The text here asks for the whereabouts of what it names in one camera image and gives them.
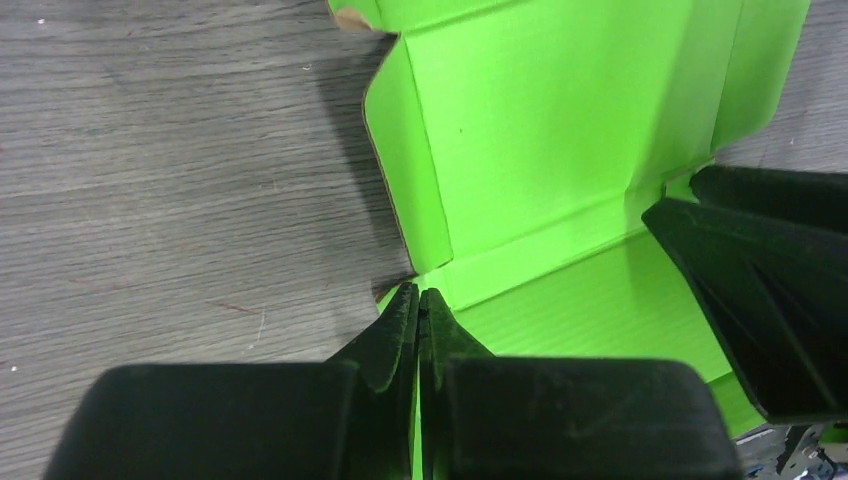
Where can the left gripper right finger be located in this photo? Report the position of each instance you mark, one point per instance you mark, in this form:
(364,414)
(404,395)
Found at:
(493,417)

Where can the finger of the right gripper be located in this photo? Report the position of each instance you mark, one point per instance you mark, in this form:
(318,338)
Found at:
(811,199)
(775,296)

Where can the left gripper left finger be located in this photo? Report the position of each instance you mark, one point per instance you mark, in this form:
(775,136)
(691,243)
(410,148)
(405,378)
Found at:
(348,417)

